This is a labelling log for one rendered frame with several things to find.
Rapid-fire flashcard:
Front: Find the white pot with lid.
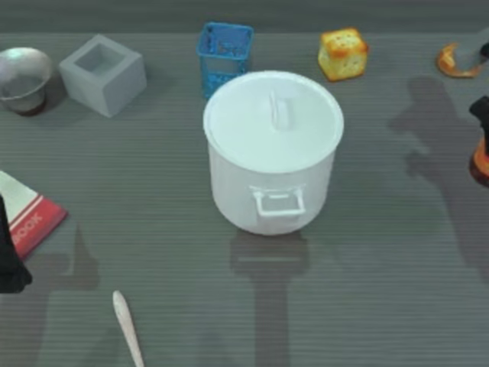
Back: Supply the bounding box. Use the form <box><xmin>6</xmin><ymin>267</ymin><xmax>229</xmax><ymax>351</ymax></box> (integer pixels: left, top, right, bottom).
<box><xmin>207</xmin><ymin>114</ymin><xmax>342</xmax><ymax>236</ymax></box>

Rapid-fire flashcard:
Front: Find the white pot lid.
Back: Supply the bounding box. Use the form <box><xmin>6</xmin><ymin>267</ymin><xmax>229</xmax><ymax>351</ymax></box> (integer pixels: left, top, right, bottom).
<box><xmin>202</xmin><ymin>70</ymin><xmax>345</xmax><ymax>171</ymax></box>

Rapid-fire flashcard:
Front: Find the red and white book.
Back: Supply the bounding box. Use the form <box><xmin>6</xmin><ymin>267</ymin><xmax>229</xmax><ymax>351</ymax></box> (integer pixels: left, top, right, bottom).
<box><xmin>0</xmin><ymin>170</ymin><xmax>70</xmax><ymax>261</ymax></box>

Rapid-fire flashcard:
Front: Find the orange curved croissant piece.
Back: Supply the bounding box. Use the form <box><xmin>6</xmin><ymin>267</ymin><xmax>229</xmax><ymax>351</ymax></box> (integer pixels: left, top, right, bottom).
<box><xmin>436</xmin><ymin>42</ymin><xmax>487</xmax><ymax>80</ymax></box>

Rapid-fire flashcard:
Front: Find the yellow toasted bread cube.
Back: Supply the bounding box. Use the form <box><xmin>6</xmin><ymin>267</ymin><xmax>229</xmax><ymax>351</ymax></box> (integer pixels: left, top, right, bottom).
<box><xmin>317</xmin><ymin>26</ymin><xmax>370</xmax><ymax>83</ymax></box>

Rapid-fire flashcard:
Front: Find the silver metal bowl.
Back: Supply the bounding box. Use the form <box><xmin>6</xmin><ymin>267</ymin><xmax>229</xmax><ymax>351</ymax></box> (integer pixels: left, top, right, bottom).
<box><xmin>0</xmin><ymin>47</ymin><xmax>53</xmax><ymax>116</ymax></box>

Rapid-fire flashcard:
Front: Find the grey hollow cube box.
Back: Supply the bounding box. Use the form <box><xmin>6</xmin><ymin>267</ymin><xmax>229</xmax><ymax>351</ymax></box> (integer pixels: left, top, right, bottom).
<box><xmin>58</xmin><ymin>33</ymin><xmax>148</xmax><ymax>119</ymax></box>

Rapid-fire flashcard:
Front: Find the blue mesh pen holder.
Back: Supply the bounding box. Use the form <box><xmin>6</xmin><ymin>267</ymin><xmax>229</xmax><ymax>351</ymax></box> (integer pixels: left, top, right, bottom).
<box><xmin>196</xmin><ymin>21</ymin><xmax>255</xmax><ymax>101</ymax></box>

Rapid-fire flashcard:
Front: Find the white plastic spoon handle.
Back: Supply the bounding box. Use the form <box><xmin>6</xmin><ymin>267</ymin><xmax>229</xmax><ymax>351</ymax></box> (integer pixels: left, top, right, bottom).
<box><xmin>112</xmin><ymin>290</ymin><xmax>145</xmax><ymax>367</ymax></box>

